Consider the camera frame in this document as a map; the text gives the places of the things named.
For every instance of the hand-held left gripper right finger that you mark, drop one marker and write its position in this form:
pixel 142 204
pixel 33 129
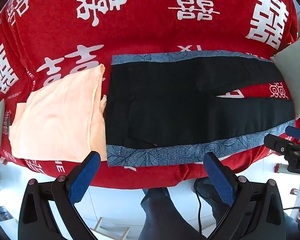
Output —
pixel 220 180

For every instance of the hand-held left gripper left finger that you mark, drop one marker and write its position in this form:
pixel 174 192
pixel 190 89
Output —
pixel 86 177

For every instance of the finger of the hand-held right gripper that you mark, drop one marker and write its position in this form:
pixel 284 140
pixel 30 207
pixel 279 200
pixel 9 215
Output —
pixel 275 142
pixel 296 132

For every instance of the black pants with floral stripes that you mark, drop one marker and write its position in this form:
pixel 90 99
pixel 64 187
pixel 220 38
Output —
pixel 165 105

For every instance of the person's right leg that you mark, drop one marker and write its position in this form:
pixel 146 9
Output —
pixel 215 200

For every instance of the person's leg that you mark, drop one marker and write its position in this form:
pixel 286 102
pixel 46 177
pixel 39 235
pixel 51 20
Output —
pixel 215 200
pixel 160 217

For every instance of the small red floor object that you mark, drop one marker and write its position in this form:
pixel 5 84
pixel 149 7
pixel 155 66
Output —
pixel 293 191
pixel 280 168

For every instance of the wooden stool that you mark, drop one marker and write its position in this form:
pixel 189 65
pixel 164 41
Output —
pixel 110 228

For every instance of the peach folded cloth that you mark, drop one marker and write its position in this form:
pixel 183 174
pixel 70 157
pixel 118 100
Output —
pixel 57 115

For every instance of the person's left leg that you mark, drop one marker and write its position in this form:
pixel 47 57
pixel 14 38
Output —
pixel 160 217

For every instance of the red printed blanket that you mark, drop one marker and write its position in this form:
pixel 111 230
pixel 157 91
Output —
pixel 152 22

